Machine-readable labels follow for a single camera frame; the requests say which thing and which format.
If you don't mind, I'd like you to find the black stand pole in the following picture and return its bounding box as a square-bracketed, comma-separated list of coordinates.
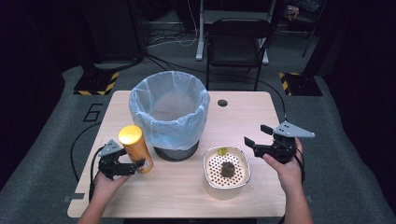
[300, 0, 331, 78]

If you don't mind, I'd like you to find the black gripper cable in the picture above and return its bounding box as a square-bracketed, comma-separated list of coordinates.
[257, 78, 306, 185]
[69, 121, 107, 203]

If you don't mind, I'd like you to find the dark cabinet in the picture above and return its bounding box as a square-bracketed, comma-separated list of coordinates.
[78, 0, 148, 64]

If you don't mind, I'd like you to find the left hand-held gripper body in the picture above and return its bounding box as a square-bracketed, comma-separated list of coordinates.
[97, 139, 126, 181]

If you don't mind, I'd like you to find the white square strainer container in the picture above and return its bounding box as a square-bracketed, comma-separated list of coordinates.
[202, 146, 252, 201]

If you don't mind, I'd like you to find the yellow black striped stand base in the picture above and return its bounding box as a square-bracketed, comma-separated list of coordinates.
[278, 71, 324, 97]
[73, 71, 120, 97]

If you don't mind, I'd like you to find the black folding chair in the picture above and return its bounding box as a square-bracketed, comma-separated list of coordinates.
[205, 17, 276, 92]

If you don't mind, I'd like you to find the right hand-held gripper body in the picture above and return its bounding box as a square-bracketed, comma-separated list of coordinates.
[254, 120, 317, 165]

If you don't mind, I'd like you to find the person's right hand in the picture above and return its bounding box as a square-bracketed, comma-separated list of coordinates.
[262, 137, 305, 196]

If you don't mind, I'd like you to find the person's left hand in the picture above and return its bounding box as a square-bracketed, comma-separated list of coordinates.
[91, 172, 132, 208]

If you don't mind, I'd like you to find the brown tea bag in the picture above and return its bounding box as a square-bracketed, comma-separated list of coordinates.
[219, 161, 236, 179]

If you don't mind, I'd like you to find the white desk frame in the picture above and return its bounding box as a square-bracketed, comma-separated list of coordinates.
[194, 0, 271, 66]

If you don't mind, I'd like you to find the yellow chip can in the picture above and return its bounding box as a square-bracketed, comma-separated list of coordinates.
[118, 124, 154, 175]

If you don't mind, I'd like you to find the bin with blue bag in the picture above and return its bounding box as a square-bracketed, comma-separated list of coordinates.
[128, 70, 211, 151]

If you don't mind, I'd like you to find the white floor cable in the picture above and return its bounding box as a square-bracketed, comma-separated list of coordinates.
[146, 0, 201, 49]

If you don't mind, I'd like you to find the black trash bin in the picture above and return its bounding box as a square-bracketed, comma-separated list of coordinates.
[153, 140, 201, 162]

